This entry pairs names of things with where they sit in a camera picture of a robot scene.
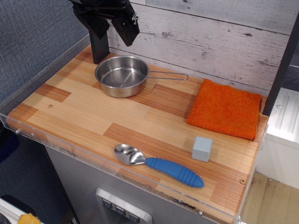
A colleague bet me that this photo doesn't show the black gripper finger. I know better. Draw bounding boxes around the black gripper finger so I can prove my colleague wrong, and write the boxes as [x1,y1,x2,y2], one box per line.
[111,13,140,47]
[89,31,110,64]

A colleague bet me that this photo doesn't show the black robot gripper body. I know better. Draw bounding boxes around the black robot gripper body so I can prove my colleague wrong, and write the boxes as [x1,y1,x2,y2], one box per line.
[71,0,134,38]

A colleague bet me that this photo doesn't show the stainless steel pot with handle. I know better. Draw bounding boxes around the stainless steel pot with handle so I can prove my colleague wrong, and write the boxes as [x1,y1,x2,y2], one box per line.
[94,55,189,98]

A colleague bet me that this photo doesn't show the clear acrylic counter guard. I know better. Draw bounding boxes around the clear acrylic counter guard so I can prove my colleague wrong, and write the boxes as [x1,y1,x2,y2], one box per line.
[0,36,268,224]

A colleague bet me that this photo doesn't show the yellow object at corner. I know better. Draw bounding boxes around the yellow object at corner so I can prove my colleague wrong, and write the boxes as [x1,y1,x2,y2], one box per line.
[17,213,43,224]

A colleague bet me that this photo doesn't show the orange folded cloth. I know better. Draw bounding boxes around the orange folded cloth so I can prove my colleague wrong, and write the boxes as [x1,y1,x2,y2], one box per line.
[186,79,261,140]

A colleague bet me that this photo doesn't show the light blue cube block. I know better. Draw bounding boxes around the light blue cube block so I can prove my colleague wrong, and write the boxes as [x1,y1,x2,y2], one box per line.
[192,136,213,162]

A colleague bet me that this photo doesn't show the silver control panel with buttons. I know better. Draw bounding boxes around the silver control panel with buttons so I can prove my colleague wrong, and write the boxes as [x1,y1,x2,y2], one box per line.
[95,188,153,224]

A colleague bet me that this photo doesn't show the white ribbed appliance top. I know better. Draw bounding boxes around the white ribbed appliance top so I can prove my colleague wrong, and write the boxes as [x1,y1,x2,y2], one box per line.
[267,88,299,143]

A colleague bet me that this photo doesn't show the blue-handled metal spoon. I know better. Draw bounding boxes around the blue-handled metal spoon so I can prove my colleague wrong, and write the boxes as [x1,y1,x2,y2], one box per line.
[114,144,204,188]

